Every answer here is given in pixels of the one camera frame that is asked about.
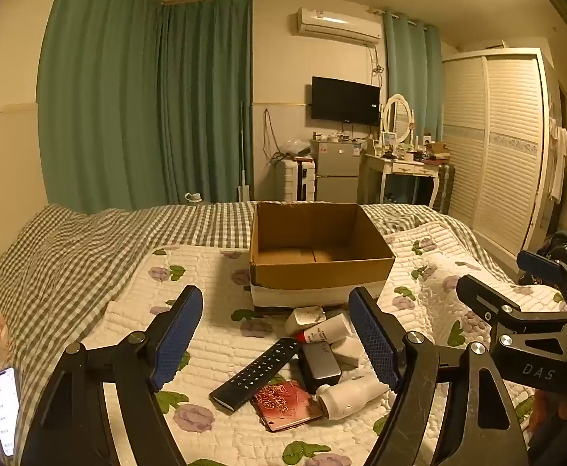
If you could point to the white louvred wardrobe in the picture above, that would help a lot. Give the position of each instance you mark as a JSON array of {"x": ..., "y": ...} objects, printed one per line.
[{"x": 502, "y": 155}]

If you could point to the hanging white clothes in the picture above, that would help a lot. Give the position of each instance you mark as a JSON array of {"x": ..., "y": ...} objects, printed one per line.
[{"x": 559, "y": 155}]

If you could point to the dark grey power bank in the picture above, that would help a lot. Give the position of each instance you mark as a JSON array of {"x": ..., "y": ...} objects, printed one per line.
[{"x": 319, "y": 366}]

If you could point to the white air conditioner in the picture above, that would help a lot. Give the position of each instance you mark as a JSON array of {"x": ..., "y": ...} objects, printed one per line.
[{"x": 334, "y": 24}]

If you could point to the grey suitcase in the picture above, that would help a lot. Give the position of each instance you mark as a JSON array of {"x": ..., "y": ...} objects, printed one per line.
[{"x": 444, "y": 189}]

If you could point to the smartphone with lit screen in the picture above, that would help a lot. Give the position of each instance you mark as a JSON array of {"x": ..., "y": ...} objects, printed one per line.
[{"x": 5, "y": 407}]

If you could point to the white square box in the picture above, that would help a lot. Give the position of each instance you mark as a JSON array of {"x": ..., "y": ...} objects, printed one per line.
[{"x": 346, "y": 348}]

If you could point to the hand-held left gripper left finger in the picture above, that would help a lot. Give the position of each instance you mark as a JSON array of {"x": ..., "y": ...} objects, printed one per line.
[{"x": 176, "y": 340}]

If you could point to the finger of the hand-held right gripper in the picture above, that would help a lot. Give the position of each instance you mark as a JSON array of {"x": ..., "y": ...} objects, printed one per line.
[
  {"x": 545, "y": 264},
  {"x": 487, "y": 298}
]

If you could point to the white oval mirror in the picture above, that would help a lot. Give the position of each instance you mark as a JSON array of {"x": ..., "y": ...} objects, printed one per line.
[{"x": 397, "y": 116}]

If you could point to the white ribbed suitcase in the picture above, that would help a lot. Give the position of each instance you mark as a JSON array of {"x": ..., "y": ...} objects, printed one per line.
[{"x": 290, "y": 179}]

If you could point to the clear water jug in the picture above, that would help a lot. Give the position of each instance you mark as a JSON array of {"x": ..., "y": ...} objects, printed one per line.
[{"x": 194, "y": 197}]

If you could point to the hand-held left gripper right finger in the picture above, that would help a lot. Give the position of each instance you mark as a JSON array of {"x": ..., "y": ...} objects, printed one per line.
[{"x": 370, "y": 335}]

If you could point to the small brown cardboard box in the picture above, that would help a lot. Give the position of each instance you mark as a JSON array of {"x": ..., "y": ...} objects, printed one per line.
[{"x": 436, "y": 151}]

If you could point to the checkered bed sheet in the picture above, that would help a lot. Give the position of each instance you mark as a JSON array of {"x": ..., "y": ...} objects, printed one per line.
[{"x": 69, "y": 262}]

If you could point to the white plastic bottle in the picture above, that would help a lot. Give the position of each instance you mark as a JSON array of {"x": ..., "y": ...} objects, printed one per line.
[{"x": 351, "y": 395}]

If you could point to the white flat mop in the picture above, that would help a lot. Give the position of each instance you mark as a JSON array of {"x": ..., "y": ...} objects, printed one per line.
[{"x": 242, "y": 155}]

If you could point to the red floral wallet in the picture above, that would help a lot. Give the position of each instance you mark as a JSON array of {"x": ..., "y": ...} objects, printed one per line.
[{"x": 283, "y": 405}]

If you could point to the person's right hand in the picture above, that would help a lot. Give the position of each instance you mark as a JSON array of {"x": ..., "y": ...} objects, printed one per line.
[{"x": 562, "y": 407}]

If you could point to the black wall television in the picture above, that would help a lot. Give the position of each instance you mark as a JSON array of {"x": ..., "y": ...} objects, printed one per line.
[{"x": 344, "y": 99}]

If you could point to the clear plastic bag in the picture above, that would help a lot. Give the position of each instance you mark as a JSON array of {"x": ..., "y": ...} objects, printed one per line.
[{"x": 297, "y": 148}]

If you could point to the white tube with red cap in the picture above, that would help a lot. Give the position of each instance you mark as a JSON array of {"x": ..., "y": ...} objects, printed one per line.
[{"x": 329, "y": 328}]

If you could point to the grey small fridge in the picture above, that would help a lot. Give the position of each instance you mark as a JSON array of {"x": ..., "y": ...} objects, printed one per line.
[{"x": 336, "y": 170}]

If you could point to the white dressing table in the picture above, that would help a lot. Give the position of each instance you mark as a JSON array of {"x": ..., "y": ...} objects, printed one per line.
[{"x": 400, "y": 167}]

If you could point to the green curtain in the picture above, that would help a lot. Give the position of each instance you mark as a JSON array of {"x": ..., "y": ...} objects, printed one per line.
[
  {"x": 98, "y": 107},
  {"x": 205, "y": 107},
  {"x": 409, "y": 58}
]

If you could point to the black remote control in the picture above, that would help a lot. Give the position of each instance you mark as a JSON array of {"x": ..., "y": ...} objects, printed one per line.
[{"x": 259, "y": 374}]

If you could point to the white floral quilt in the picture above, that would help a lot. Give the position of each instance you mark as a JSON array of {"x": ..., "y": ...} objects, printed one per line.
[{"x": 215, "y": 446}]

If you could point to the white earbud case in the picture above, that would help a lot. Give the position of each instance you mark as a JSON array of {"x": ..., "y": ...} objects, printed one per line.
[{"x": 302, "y": 318}]

